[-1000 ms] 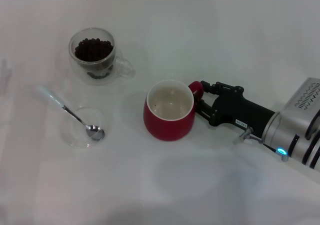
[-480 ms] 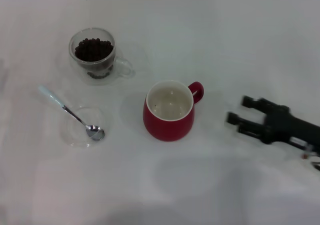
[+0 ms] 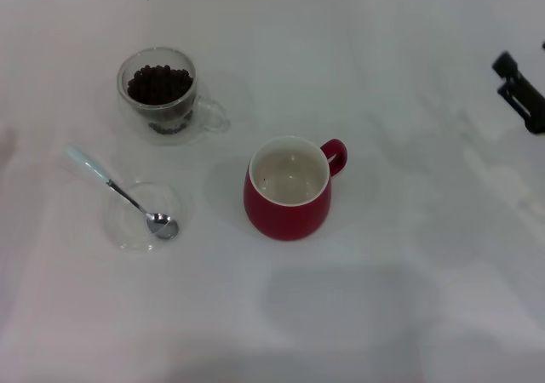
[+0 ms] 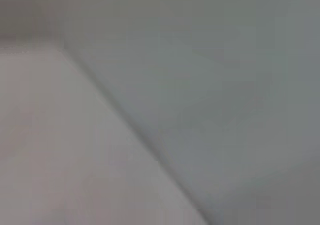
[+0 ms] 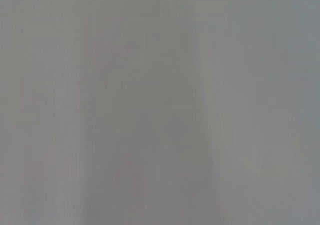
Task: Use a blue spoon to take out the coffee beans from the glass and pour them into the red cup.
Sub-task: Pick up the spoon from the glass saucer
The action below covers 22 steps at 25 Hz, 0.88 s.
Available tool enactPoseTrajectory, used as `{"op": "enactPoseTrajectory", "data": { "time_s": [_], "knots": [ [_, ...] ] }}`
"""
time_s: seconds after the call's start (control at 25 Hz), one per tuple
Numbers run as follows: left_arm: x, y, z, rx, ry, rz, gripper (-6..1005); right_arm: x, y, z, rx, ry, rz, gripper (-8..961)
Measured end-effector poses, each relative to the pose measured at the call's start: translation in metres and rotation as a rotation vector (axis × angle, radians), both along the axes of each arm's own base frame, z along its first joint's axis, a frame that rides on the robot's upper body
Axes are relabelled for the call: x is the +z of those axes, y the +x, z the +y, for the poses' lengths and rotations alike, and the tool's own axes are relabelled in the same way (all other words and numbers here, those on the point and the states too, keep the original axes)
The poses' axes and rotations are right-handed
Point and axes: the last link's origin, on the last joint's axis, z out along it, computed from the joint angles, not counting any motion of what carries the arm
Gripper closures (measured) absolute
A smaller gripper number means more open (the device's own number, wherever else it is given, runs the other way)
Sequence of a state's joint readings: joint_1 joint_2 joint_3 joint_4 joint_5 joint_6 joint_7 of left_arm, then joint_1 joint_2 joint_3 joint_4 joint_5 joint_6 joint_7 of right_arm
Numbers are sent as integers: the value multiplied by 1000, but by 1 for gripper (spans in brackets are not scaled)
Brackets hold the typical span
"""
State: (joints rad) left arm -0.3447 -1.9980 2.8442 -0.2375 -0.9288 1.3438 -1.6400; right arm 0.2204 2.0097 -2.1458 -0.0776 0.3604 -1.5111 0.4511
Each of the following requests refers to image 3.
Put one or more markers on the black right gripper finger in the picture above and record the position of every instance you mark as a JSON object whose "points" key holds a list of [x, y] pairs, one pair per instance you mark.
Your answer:
{"points": [[534, 123], [506, 64]]}

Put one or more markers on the red ceramic mug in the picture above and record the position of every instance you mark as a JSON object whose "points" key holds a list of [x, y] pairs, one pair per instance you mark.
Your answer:
{"points": [[281, 221]]}

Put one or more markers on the dark coffee beans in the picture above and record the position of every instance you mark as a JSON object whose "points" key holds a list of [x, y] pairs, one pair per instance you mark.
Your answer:
{"points": [[157, 85]]}

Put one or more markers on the clear glass saucer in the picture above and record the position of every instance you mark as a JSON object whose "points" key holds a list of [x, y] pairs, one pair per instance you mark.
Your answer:
{"points": [[123, 225]]}

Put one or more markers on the clear double-wall glass cup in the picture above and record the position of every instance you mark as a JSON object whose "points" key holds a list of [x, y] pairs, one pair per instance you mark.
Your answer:
{"points": [[140, 121]]}

